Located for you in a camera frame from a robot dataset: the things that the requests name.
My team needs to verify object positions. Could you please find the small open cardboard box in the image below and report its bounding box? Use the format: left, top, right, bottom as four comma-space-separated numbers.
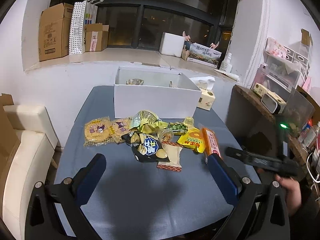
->
85, 23, 109, 52

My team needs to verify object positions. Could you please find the white open storage box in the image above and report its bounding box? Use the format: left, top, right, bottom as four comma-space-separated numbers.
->
114, 67, 201, 119

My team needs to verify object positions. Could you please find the yellow tissue box on shelf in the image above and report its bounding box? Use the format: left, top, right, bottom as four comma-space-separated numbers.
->
251, 82, 286, 114

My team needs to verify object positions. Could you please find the yellow tissue pack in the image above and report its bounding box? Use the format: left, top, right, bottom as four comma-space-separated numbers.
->
190, 76, 215, 111

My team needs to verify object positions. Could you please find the pink plush toy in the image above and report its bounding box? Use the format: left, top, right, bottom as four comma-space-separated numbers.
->
182, 31, 191, 44

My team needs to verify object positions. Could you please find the beige pastry packet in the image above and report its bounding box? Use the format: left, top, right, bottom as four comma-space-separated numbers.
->
157, 141, 183, 172

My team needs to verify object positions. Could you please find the printed landscape carton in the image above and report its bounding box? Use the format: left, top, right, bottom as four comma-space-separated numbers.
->
187, 43, 222, 69

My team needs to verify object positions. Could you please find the small jelly cup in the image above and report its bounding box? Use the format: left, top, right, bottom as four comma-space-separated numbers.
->
158, 128, 174, 142

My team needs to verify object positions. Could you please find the tall brown cardboard box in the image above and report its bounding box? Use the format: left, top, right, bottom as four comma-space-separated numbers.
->
39, 3, 74, 61

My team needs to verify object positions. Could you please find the white foam box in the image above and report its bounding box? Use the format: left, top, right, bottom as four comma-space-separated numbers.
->
159, 33, 184, 57

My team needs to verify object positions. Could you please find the white alarm clock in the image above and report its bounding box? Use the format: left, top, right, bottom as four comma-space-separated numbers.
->
261, 93, 281, 114

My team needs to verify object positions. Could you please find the white sofa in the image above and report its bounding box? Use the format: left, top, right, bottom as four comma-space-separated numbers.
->
1, 105, 58, 239

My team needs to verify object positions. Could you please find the brown cardboard sheet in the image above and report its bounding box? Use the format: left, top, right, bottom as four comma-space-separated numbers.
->
0, 93, 21, 181

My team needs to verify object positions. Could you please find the orange snack packet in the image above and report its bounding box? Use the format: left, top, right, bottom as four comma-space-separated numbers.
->
199, 124, 221, 163

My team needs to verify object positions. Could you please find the white plastic bottle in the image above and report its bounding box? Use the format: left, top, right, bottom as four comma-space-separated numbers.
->
220, 53, 232, 73

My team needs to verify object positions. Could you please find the person's right hand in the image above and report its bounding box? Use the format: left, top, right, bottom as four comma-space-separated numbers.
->
274, 174, 302, 216

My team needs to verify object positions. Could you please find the kuromi rice cracker pack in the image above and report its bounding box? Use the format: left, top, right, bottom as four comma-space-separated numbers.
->
84, 116, 112, 146

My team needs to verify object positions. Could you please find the white dotted paper bag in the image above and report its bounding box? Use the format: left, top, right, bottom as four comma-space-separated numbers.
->
68, 0, 104, 55

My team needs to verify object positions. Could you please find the wooden side shelf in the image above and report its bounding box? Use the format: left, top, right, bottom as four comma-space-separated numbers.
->
232, 85, 319, 195

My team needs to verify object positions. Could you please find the black potato chip bag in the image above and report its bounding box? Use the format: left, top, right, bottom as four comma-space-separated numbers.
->
121, 131, 170, 163

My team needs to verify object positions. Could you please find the green candy packet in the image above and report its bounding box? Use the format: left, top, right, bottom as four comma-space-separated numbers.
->
167, 122, 188, 135

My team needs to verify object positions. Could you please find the yellow cheese snack packet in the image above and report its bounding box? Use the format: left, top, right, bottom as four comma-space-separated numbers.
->
177, 128, 206, 153

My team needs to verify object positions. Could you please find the yellow-green chip bag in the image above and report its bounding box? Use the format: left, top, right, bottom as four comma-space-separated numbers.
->
129, 110, 169, 134

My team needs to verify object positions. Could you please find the clear drawer organizer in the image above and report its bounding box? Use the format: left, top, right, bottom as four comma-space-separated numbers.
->
253, 37, 310, 95

